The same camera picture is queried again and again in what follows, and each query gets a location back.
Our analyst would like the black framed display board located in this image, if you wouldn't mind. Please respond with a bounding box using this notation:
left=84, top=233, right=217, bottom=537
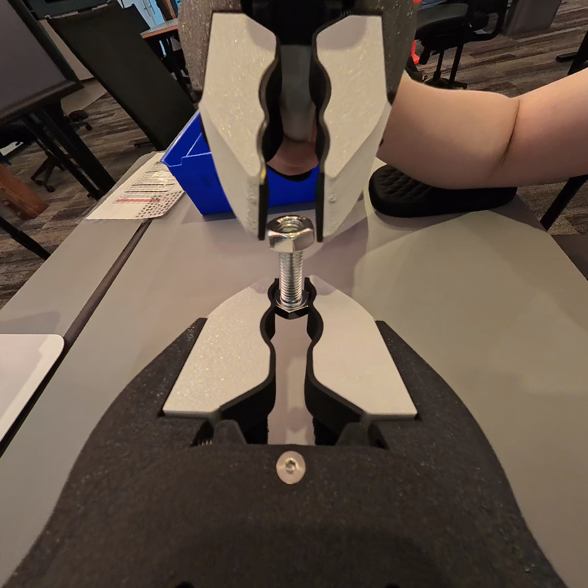
left=0, top=0, right=115, bottom=199

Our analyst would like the black mesh office chair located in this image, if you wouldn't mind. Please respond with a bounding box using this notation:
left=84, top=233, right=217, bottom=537
left=416, top=0, right=511, bottom=88

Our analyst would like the black panel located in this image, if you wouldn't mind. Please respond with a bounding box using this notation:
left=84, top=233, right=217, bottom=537
left=46, top=2, right=196, bottom=150

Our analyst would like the wooden post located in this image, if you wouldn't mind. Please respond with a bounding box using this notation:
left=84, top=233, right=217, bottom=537
left=0, top=164, right=49, bottom=220

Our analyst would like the large steel bolt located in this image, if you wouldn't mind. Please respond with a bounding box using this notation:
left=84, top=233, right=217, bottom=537
left=266, top=215, right=316, bottom=304

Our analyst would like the blue plastic bin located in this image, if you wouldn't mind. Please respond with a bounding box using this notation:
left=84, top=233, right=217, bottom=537
left=161, top=112, right=322, bottom=215

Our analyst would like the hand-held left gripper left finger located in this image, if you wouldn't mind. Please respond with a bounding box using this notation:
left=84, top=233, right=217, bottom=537
left=162, top=277, right=277, bottom=445

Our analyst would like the grey metal bin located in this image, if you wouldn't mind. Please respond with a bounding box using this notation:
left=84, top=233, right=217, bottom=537
left=505, top=0, right=563, bottom=36

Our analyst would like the person's right forearm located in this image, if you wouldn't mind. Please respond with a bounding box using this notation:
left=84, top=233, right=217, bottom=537
left=378, top=73, right=588, bottom=190

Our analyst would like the laminated printed instruction sheet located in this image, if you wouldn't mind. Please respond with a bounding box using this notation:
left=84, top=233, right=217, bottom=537
left=86, top=161, right=187, bottom=221

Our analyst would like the wooden top table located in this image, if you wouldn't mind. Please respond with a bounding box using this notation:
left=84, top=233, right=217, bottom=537
left=140, top=18, right=191, bottom=95

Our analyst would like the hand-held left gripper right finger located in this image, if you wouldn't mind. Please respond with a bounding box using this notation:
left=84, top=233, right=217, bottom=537
left=304, top=276, right=419, bottom=445

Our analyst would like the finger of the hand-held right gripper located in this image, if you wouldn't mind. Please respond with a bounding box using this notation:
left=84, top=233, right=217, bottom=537
left=198, top=11, right=282, bottom=243
left=312, top=15, right=392, bottom=243

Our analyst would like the person's right hand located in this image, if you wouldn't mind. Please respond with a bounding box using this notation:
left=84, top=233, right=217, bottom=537
left=268, top=137, right=321, bottom=178

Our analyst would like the large steel nut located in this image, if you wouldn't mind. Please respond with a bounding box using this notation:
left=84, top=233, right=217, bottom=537
left=271, top=294, right=311, bottom=321

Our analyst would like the wooden board document stand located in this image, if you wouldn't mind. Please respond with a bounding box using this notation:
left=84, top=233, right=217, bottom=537
left=0, top=334, right=64, bottom=442

